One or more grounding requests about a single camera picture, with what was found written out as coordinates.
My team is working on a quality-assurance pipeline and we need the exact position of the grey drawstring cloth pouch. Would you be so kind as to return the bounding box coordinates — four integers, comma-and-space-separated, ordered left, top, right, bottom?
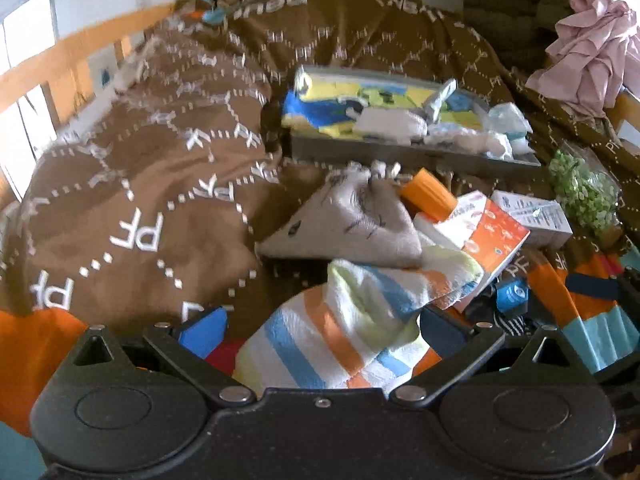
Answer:
257, 165, 422, 268

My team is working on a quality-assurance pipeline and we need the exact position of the green white candy bag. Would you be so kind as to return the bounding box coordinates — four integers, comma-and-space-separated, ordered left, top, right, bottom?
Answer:
548, 141, 622, 235

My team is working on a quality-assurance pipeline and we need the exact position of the orange white paper box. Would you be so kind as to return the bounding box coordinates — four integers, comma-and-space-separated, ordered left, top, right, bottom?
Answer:
413, 191, 530, 313

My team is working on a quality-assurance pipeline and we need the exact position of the dark olive quilted jacket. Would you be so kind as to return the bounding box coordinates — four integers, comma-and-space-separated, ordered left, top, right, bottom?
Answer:
463, 0, 573, 74

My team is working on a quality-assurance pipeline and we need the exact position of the pink crumpled cloth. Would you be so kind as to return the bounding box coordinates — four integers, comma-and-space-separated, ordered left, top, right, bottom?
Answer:
526, 0, 639, 117

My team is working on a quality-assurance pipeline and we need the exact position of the wooden bed rail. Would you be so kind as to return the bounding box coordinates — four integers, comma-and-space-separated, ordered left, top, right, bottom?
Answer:
1, 3, 175, 129

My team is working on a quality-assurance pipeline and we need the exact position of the striped pastel towel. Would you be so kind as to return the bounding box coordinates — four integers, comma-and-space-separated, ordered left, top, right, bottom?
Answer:
233, 246, 484, 394

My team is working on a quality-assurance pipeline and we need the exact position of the window with bright light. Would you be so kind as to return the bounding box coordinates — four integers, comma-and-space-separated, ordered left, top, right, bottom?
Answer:
1, 0, 58, 200

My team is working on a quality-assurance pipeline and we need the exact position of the white blue medicine box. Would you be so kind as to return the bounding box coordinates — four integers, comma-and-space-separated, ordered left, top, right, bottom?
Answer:
491, 191, 573, 250

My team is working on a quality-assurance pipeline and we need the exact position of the grey tray with painted bottom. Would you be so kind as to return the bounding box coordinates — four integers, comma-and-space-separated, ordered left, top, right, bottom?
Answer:
281, 65, 541, 179

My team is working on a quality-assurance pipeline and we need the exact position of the white tissue pack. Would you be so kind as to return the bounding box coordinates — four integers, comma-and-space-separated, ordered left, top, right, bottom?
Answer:
483, 102, 533, 142

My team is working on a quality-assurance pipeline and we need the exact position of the brown PF patterned blanket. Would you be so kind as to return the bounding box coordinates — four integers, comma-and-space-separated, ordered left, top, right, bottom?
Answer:
1, 0, 639, 338

